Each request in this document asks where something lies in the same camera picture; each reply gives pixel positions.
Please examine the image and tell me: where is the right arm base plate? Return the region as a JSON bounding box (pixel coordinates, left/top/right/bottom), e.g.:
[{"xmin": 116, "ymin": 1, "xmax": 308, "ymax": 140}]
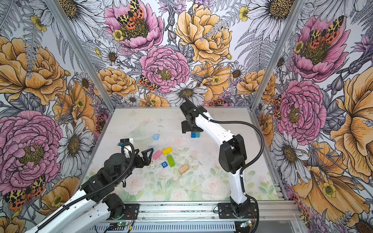
[{"xmin": 218, "ymin": 201, "xmax": 258, "ymax": 219}]

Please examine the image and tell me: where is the right aluminium corner post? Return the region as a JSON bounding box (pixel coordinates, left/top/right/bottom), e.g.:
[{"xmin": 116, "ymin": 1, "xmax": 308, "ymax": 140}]
[{"xmin": 250, "ymin": 1, "xmax": 306, "ymax": 111}]

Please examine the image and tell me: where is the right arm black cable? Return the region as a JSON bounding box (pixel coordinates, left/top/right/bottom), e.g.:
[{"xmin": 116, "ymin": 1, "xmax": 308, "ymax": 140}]
[{"xmin": 182, "ymin": 97, "xmax": 265, "ymax": 175}]

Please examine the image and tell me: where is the aluminium front rail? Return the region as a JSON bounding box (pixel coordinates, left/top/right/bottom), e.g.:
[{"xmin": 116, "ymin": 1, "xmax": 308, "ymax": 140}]
[{"xmin": 55, "ymin": 200, "xmax": 302, "ymax": 222}]

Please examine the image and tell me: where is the white vented cable duct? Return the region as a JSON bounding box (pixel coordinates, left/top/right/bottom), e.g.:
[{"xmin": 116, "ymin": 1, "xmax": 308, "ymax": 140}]
[{"xmin": 59, "ymin": 221, "xmax": 237, "ymax": 233}]

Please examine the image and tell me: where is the left aluminium corner post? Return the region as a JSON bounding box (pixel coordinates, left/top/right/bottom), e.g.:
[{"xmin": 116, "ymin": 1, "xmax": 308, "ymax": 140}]
[{"xmin": 46, "ymin": 1, "xmax": 115, "ymax": 113}]

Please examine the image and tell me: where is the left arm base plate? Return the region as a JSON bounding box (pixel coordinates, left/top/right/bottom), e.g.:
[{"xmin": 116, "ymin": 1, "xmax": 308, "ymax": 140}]
[{"xmin": 105, "ymin": 203, "xmax": 140, "ymax": 221}]

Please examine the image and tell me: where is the yellow rectangular block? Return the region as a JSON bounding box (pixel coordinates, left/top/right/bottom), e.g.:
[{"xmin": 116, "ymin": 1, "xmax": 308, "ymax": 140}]
[{"xmin": 162, "ymin": 147, "xmax": 173, "ymax": 155}]

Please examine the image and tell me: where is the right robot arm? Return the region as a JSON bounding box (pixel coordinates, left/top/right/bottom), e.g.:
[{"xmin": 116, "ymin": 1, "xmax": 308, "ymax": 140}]
[{"xmin": 180, "ymin": 100, "xmax": 250, "ymax": 207}]

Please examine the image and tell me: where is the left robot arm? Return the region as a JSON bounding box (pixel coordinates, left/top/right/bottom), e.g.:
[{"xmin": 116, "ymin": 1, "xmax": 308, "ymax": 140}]
[{"xmin": 29, "ymin": 146, "xmax": 153, "ymax": 233}]

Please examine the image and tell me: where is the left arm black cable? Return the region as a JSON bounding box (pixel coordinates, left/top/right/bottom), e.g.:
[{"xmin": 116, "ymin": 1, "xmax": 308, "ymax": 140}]
[{"xmin": 36, "ymin": 139, "xmax": 136, "ymax": 231}]

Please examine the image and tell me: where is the aluminium corner post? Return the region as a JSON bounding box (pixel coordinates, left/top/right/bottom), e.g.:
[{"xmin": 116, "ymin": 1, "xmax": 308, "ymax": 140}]
[
  {"xmin": 46, "ymin": 1, "xmax": 115, "ymax": 113},
  {"xmin": 250, "ymin": 1, "xmax": 306, "ymax": 111}
]

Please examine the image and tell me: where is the natural wood rectangular block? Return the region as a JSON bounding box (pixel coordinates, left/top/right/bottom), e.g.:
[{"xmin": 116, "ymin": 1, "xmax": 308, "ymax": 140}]
[{"xmin": 178, "ymin": 164, "xmax": 189, "ymax": 175}]

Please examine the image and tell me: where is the pink rectangular block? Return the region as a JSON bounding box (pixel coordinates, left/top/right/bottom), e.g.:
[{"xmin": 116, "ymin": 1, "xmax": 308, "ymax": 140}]
[{"xmin": 152, "ymin": 150, "xmax": 163, "ymax": 160}]

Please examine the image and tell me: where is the green rectangular block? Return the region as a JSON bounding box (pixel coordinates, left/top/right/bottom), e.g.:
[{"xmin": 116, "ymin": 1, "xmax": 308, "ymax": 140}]
[{"xmin": 167, "ymin": 155, "xmax": 175, "ymax": 168}]

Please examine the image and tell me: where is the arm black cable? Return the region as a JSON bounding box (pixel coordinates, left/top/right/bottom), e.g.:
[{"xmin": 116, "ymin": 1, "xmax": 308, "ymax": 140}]
[
  {"xmin": 182, "ymin": 97, "xmax": 265, "ymax": 175},
  {"xmin": 36, "ymin": 139, "xmax": 136, "ymax": 231}
]

